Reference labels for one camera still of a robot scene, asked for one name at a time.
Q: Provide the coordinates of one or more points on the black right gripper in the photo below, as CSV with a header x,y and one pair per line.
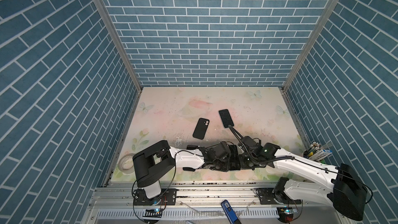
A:
x,y
241,165

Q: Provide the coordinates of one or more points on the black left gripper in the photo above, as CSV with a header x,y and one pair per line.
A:
x,y
226,168

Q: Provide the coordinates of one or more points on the blue phone black screen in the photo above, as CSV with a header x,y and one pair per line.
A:
x,y
226,118

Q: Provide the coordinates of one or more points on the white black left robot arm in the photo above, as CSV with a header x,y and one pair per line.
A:
x,y
154,162

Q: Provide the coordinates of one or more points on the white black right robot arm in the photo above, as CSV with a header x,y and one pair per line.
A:
x,y
339,187

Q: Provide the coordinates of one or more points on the black phone case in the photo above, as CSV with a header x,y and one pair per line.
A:
x,y
201,128

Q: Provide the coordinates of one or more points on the purple phone black screen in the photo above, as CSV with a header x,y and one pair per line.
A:
x,y
189,169

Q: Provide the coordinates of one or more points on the pink cup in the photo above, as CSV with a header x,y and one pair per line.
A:
x,y
318,152

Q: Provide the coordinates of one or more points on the blue handheld device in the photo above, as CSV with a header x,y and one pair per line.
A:
x,y
228,210

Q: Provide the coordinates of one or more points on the clear tape roll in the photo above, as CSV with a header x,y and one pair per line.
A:
x,y
126,165

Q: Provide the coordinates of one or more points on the aluminium corner post right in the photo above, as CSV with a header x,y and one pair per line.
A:
x,y
320,24

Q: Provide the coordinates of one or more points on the aluminium corner post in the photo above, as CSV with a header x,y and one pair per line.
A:
x,y
102,11
320,24

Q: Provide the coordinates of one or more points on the aluminium corner post left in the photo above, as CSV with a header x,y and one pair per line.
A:
x,y
102,11

